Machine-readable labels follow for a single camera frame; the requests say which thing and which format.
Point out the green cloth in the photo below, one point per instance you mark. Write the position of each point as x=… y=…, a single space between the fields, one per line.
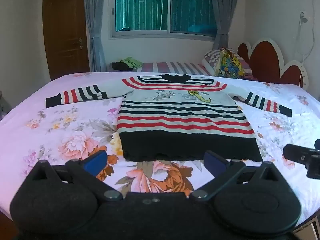
x=132 y=62

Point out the dark wooden bed frame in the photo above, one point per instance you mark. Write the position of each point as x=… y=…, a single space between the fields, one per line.
x=310 y=226

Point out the floral pink bed sheet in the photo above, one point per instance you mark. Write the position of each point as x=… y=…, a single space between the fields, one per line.
x=50 y=120

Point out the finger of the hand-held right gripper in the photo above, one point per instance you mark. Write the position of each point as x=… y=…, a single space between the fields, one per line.
x=296 y=153

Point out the sliding glass window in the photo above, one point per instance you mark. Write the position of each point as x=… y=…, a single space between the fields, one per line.
x=142 y=5

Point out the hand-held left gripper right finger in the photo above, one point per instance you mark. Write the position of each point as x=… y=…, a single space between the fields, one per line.
x=212 y=162

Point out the striped knit sweater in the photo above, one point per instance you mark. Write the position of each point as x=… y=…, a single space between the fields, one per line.
x=182 y=120

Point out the striped bed sheet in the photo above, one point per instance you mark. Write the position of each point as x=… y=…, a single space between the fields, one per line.
x=170 y=67

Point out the striped pillow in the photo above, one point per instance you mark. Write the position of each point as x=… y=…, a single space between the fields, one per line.
x=211 y=57

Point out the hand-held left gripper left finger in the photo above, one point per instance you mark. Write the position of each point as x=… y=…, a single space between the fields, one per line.
x=96 y=162

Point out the colourful cartoon print bag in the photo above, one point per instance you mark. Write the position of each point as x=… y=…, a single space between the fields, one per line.
x=230 y=66

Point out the black cloth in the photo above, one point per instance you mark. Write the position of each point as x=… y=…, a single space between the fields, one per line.
x=121 y=66

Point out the red and white headboard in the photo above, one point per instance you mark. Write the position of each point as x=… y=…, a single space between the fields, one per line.
x=265 y=60

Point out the wooden door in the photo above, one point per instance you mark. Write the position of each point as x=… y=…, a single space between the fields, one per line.
x=63 y=30

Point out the grey curtain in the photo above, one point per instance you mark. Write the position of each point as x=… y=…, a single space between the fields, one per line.
x=96 y=25
x=223 y=12

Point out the white wall charger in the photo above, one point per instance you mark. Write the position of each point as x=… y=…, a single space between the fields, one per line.
x=304 y=17

